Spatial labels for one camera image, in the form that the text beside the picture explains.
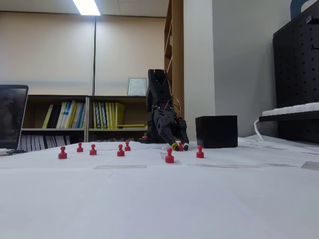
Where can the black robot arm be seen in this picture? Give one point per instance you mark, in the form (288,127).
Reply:
(157,89)

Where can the framed white certificate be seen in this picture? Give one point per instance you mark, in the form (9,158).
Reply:
(136,86)

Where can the black perforated board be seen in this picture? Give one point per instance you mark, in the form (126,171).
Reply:
(294,74)

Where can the dark wall conduit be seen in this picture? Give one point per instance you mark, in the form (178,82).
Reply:
(94,54)

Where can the white power strip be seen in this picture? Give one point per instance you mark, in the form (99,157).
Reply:
(294,108)

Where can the light blue book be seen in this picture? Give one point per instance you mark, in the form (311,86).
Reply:
(79,117)

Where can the red beads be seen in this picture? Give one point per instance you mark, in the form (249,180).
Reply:
(181,147)

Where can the clear tape strip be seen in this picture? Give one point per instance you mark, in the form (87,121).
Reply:
(310,165)
(119,166)
(239,165)

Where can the dark blue rounded object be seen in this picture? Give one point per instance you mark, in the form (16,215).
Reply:
(295,7)

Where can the laptop screen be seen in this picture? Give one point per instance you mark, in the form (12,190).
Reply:
(11,117)

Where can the taped white paper cover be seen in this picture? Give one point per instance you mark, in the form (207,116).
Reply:
(149,199)

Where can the yellow binder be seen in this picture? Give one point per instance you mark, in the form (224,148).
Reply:
(120,114)
(113,115)
(107,115)

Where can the tall wooden bookshelf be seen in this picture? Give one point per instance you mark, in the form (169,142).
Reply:
(177,74)

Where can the ceiling light panel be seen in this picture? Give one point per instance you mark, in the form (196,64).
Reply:
(86,7)

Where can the black shelf rail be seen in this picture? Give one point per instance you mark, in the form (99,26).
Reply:
(286,118)

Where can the flat yellow folder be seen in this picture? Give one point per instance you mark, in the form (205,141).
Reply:
(130,125)

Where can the thin yellow book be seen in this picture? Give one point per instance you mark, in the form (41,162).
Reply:
(47,116)

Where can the black square bin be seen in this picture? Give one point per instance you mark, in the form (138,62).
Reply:
(216,132)

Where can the green white binder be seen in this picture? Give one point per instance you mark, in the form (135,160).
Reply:
(102,115)
(96,115)

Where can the white blue book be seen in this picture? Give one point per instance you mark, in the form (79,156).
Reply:
(62,115)

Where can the low wooden bookshelf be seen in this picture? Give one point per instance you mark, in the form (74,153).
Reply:
(57,97)
(99,98)

